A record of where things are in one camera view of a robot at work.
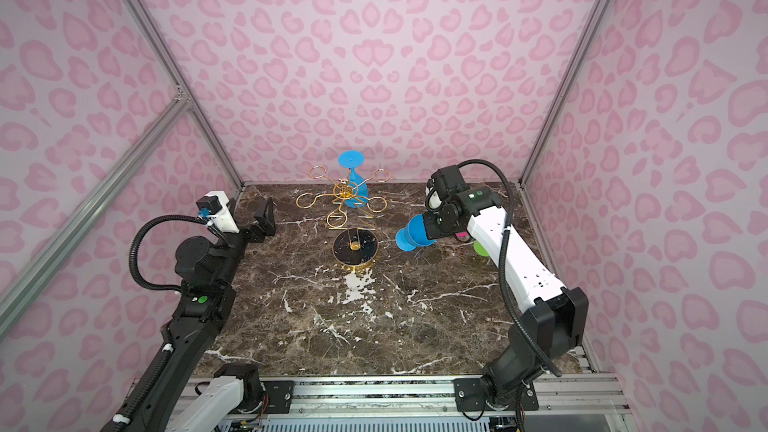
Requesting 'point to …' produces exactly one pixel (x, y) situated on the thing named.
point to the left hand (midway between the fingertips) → (250, 195)
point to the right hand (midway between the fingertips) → (434, 225)
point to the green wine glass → (480, 249)
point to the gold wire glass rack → (356, 241)
